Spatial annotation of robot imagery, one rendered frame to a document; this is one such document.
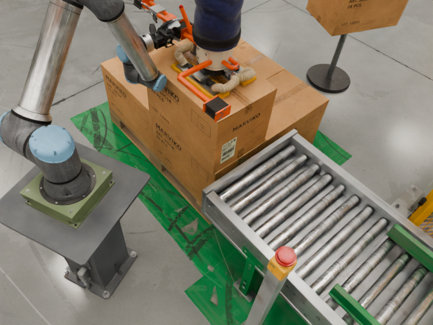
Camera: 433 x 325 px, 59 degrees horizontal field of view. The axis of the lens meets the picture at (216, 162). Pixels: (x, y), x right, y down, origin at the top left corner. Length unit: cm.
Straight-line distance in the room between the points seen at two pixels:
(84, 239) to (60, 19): 85
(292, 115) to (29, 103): 151
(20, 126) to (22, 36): 265
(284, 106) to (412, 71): 197
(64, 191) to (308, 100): 163
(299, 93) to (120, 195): 142
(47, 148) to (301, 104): 161
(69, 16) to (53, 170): 57
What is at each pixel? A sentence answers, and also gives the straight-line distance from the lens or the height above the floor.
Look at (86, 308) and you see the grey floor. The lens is 236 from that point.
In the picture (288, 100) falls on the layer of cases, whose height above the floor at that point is 54.
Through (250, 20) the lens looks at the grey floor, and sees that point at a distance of 433.
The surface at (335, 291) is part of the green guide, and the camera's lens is 179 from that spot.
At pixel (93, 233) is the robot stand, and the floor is 75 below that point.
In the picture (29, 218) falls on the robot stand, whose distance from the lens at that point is 179.
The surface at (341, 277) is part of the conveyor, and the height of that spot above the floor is 49.
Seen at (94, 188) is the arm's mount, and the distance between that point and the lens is 168.
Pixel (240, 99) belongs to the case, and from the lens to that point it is 188.
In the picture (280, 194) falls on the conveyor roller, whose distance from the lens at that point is 203.
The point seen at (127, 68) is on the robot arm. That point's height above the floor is 100.
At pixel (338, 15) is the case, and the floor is 79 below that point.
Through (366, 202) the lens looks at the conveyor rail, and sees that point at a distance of 215.
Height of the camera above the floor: 218
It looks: 51 degrees down
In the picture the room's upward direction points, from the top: 6 degrees clockwise
